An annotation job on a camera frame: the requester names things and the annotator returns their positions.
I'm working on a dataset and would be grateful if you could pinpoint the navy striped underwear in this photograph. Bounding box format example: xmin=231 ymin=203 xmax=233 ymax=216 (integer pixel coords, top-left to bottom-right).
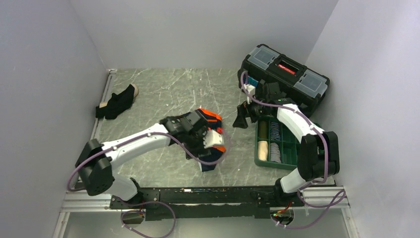
xmin=269 ymin=121 xmax=281 ymax=141

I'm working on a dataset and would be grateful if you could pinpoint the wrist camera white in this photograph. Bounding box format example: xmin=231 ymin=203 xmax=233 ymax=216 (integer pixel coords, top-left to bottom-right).
xmin=244 ymin=84 xmax=256 ymax=104
xmin=203 ymin=129 xmax=224 ymax=149

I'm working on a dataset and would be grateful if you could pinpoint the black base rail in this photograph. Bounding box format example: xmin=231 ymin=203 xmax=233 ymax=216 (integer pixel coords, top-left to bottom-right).
xmin=109 ymin=185 xmax=303 ymax=221

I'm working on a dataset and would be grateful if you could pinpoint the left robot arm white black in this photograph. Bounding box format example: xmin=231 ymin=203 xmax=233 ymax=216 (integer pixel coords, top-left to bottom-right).
xmin=72 ymin=108 xmax=225 ymax=208

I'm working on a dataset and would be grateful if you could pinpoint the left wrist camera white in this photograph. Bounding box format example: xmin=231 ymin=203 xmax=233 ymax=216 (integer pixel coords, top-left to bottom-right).
xmin=203 ymin=129 xmax=224 ymax=149

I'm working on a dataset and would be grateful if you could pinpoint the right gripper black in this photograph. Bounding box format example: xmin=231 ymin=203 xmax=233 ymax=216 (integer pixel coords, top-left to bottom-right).
xmin=232 ymin=95 xmax=268 ymax=129

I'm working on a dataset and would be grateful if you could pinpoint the aluminium frame rail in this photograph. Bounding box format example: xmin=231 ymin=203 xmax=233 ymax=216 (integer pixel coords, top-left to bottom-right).
xmin=52 ymin=69 xmax=117 ymax=238

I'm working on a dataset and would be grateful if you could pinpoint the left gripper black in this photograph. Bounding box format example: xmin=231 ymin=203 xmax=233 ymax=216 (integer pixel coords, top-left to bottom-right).
xmin=183 ymin=126 xmax=211 ymax=159

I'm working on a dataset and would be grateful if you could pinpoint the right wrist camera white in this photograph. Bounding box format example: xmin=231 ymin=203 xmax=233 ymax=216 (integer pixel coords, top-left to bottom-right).
xmin=244 ymin=84 xmax=256 ymax=104

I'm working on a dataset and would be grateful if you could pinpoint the dark navy orange clothes pile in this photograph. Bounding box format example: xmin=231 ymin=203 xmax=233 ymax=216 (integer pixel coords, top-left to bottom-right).
xmin=175 ymin=108 xmax=226 ymax=172

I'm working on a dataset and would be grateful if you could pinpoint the cream rolled cloth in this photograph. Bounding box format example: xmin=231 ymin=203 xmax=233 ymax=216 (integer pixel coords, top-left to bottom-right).
xmin=257 ymin=140 xmax=268 ymax=161

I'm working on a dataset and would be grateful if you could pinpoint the olive rolled cloth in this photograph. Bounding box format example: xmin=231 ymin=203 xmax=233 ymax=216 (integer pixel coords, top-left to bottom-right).
xmin=258 ymin=120 xmax=269 ymax=139

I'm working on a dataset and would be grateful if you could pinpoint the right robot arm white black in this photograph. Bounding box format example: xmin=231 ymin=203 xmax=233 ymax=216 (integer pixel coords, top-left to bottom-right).
xmin=233 ymin=82 xmax=340 ymax=206

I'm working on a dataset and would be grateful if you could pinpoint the black toolbox with clear lids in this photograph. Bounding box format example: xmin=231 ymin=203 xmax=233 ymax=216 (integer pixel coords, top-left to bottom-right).
xmin=237 ymin=44 xmax=330 ymax=117

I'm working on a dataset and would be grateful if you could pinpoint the green compartment tray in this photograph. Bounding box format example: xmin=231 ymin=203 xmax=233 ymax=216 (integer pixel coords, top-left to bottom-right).
xmin=254 ymin=117 xmax=300 ymax=171

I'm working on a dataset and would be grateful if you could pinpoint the grey striped rolled cloth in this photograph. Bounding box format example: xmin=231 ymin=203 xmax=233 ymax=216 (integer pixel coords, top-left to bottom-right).
xmin=270 ymin=142 xmax=281 ymax=163

